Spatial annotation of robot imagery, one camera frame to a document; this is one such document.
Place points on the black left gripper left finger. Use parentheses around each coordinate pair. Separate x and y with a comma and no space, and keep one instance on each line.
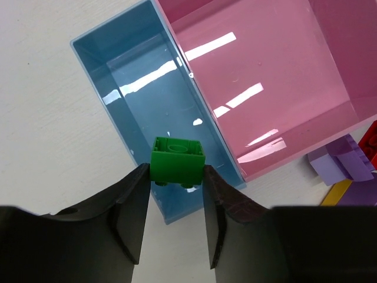
(96,240)

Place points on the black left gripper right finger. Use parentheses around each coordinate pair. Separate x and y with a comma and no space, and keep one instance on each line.
(250,243)

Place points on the small green lego brick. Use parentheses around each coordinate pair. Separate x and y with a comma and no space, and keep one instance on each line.
(177,161)

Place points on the purple yellow round lego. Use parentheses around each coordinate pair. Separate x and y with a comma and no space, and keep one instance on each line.
(352,193)

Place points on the lavender lego piece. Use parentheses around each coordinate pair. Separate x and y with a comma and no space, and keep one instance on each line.
(339,160)

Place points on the red curved lego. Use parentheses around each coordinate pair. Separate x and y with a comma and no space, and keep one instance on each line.
(368,143)

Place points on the large pink bin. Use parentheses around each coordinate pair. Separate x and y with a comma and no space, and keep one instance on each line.
(281,78)

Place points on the light blue left bin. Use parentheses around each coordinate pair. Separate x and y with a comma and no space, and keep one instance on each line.
(148,91)

